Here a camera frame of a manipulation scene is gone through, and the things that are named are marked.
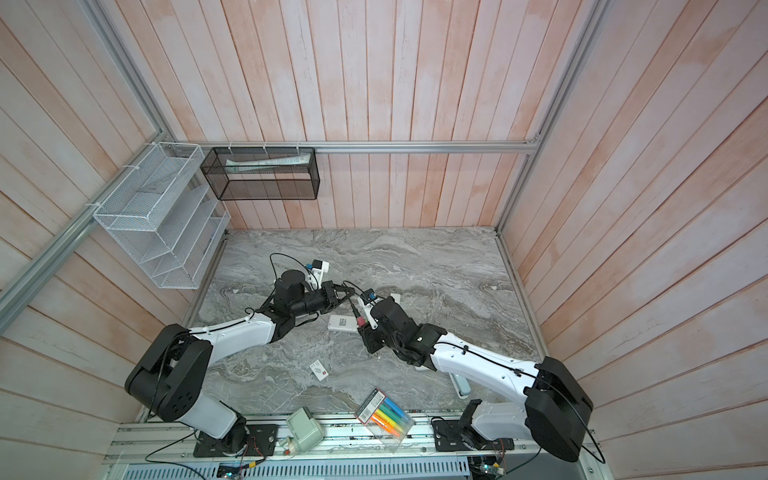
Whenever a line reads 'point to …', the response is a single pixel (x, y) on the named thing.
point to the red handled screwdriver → (361, 320)
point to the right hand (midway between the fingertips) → (363, 326)
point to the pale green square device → (305, 430)
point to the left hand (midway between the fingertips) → (355, 296)
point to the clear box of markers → (390, 420)
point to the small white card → (319, 370)
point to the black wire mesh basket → (263, 173)
